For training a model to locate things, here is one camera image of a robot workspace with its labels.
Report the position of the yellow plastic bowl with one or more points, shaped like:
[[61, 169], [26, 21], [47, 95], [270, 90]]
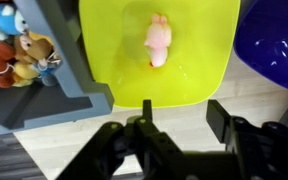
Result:
[[190, 66]]

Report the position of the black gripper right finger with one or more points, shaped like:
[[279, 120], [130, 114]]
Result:
[[219, 120]]

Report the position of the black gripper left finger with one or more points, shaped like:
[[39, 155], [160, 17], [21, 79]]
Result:
[[147, 110]]

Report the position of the pink bunny doll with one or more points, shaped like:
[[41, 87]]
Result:
[[159, 38]]

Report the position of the grey plastic toy bin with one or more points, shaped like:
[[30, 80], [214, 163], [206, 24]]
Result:
[[74, 83]]

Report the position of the tan bear plush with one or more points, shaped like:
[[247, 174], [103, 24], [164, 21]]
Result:
[[35, 45]]

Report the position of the blue white plush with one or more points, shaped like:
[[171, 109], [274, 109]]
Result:
[[4, 18]]

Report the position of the blue plastic bowl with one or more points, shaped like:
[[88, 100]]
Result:
[[274, 36]]

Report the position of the yellow plush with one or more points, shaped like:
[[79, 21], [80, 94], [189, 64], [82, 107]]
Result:
[[24, 73]]

